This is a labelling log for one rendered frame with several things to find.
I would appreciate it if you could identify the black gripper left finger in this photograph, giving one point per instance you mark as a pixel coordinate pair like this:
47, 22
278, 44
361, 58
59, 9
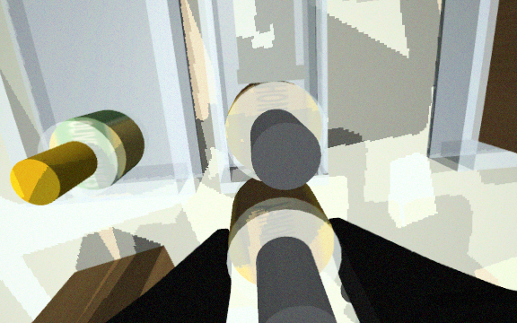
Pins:
197, 290

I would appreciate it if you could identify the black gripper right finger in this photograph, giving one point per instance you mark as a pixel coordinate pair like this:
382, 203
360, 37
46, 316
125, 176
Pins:
387, 283

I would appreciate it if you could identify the white jar with blue label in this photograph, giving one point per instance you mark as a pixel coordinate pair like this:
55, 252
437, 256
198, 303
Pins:
345, 297

